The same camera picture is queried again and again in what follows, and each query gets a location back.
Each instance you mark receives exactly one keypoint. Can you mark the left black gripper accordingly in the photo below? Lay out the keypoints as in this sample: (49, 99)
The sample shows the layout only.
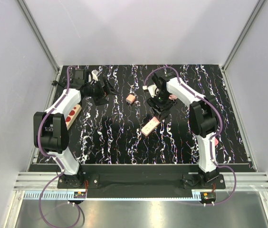
(100, 99)

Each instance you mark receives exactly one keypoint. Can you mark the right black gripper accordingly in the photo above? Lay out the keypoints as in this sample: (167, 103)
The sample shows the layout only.
(152, 102)

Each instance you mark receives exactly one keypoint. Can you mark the pink power strip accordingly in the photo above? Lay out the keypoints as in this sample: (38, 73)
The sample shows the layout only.
(150, 126)

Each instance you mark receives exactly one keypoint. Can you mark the pink charger plug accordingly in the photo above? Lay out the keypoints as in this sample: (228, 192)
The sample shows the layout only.
(130, 99)

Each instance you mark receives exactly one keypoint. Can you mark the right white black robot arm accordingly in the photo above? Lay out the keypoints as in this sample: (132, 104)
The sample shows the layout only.
(203, 121)

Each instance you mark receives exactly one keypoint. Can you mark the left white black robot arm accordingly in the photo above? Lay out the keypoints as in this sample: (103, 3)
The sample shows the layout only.
(50, 127)

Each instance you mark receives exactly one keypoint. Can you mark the black marbled mat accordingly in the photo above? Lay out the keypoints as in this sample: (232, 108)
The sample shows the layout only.
(111, 133)

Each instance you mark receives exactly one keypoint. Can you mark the beige red power strip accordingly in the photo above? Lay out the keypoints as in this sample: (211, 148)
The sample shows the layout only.
(73, 115)

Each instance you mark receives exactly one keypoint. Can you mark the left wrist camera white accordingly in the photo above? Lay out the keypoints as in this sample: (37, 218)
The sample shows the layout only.
(93, 76)

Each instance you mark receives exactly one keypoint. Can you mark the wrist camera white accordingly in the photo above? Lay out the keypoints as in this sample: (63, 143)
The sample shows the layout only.
(151, 89)
(93, 76)

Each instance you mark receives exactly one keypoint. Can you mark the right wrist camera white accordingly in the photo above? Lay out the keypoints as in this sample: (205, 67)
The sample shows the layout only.
(151, 89)

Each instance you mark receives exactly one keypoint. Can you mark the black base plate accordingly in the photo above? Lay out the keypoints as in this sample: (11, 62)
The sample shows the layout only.
(186, 176)

